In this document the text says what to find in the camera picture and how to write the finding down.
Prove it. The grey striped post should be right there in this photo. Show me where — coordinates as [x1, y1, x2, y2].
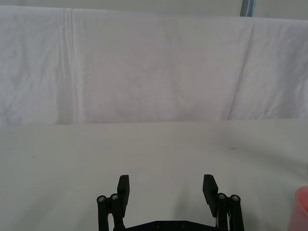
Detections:
[239, 0, 255, 18]

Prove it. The white curtain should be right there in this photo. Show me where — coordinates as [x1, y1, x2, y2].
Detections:
[0, 5, 308, 126]

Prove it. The pink cup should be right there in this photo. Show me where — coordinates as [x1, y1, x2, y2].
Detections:
[295, 185, 308, 231]

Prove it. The white table cloth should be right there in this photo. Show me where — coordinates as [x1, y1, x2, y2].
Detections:
[0, 118, 308, 231]

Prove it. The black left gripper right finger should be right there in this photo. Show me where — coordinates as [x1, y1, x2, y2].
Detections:
[203, 174, 245, 231]

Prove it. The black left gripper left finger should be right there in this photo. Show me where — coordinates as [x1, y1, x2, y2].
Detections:
[96, 175, 131, 231]

